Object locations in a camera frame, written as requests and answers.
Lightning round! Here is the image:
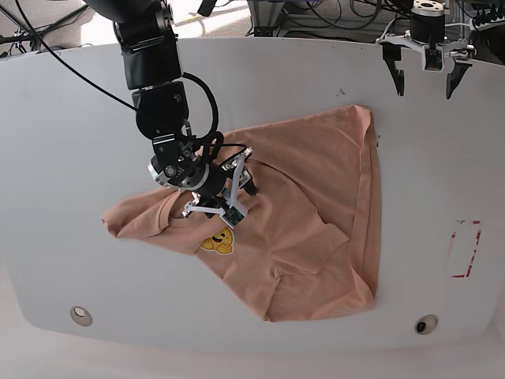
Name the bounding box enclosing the right table grommet hole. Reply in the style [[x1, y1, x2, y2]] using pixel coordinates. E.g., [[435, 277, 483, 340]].
[[414, 314, 439, 335]]

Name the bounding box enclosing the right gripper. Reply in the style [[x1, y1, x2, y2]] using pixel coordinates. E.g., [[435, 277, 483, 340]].
[[148, 145, 258, 219]]

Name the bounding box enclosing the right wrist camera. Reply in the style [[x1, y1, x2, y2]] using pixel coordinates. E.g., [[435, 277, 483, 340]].
[[220, 204, 248, 229]]

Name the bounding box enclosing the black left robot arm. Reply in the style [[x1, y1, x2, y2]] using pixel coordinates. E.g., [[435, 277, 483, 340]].
[[376, 1, 476, 99]]

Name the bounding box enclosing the left table grommet hole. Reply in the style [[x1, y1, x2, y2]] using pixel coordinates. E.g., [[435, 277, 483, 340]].
[[69, 306, 93, 327]]

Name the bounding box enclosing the table grommet hole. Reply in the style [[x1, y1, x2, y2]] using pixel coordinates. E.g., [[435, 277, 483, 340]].
[[414, 314, 439, 335], [69, 306, 93, 327]]

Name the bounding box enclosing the red tape rectangle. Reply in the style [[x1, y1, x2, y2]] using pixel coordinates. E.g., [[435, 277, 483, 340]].
[[448, 220, 483, 279]]

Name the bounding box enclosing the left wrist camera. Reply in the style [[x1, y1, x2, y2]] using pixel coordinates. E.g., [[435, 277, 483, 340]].
[[423, 47, 444, 72]]

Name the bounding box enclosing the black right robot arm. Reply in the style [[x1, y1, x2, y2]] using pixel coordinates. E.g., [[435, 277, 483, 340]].
[[87, 1, 257, 228]]

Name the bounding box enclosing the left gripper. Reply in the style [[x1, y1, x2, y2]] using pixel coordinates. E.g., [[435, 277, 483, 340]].
[[376, 32, 475, 99]]

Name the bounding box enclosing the peach T-shirt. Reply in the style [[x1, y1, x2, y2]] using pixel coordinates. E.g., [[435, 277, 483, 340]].
[[102, 105, 381, 322]]

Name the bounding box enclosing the white power strip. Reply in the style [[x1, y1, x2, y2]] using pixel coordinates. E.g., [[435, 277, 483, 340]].
[[469, 4, 504, 32]]

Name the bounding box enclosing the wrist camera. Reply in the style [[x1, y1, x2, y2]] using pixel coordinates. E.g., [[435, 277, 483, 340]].
[[220, 204, 248, 229], [423, 47, 444, 72]]

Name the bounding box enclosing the aluminium frame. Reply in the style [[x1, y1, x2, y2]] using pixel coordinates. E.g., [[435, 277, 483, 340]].
[[247, 1, 287, 37]]

